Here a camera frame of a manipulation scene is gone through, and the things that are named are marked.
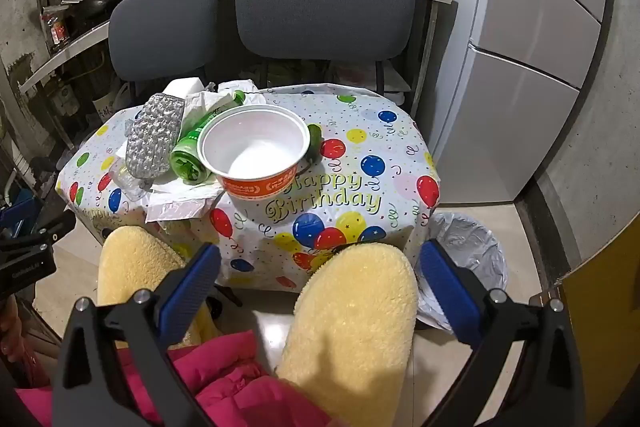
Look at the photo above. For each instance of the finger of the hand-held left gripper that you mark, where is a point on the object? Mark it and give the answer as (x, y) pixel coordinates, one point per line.
(52, 227)

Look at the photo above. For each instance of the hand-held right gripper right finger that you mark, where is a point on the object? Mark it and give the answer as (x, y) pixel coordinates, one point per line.
(447, 292)

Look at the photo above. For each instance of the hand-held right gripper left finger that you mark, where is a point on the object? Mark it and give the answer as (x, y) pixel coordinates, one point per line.
(190, 292)

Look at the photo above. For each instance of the trash bin with liner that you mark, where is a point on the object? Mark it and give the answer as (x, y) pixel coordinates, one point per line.
(470, 242)

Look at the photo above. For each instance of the green tea bottle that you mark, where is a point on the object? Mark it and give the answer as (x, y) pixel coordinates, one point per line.
(187, 152)

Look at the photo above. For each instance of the white instant noodle bowl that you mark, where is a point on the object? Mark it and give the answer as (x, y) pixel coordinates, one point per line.
(250, 147)

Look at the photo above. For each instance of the person's left hand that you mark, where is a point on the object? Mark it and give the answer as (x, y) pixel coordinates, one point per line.
(10, 327)

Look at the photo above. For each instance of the person's left leg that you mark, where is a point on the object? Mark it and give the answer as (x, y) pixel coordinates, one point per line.
(130, 257)

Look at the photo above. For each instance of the pink jacket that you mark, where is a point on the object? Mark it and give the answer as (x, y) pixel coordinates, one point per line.
(235, 377)

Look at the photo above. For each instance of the yellow fluffy slippers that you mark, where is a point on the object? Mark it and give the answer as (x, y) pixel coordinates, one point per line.
(350, 317)

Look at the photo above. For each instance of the balloon print tablecloth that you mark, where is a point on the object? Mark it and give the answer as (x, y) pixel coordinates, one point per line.
(350, 187)

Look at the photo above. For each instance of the yellow cabinet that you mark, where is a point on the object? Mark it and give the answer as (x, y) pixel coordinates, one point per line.
(600, 347)

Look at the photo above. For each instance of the red label bottle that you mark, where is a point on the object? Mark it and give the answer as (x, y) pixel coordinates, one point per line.
(57, 29)

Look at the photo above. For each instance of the small green cucumber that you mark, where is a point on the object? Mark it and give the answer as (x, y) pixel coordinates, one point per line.
(316, 139)

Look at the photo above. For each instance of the crumpled white tissue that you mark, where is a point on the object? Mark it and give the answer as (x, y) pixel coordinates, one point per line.
(220, 94)

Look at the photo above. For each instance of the white refrigerator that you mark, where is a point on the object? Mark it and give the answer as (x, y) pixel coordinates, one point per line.
(525, 82)

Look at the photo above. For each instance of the grey office chair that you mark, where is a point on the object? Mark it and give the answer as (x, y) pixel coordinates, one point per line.
(160, 27)
(325, 2)

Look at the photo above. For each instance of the dark wok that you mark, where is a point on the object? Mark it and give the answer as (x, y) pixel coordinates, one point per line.
(95, 2)

